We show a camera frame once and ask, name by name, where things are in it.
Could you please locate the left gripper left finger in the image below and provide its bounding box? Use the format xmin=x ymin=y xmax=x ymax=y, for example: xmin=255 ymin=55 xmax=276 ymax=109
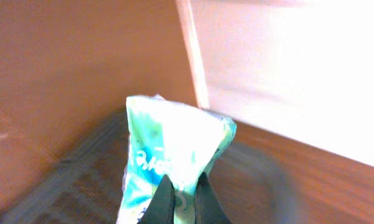
xmin=138 ymin=175 xmax=175 ymax=224

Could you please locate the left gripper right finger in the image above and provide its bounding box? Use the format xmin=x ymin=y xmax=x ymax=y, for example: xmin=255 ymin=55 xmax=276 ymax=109
xmin=195 ymin=172 xmax=231 ymax=224

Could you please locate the teal tissue pack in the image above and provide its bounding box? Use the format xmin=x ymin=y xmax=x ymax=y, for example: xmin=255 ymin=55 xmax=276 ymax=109
xmin=117 ymin=95 xmax=237 ymax=223

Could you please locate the dark grey mesh basket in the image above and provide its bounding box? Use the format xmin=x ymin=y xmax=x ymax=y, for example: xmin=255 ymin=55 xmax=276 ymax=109
xmin=0 ymin=111 xmax=300 ymax=223

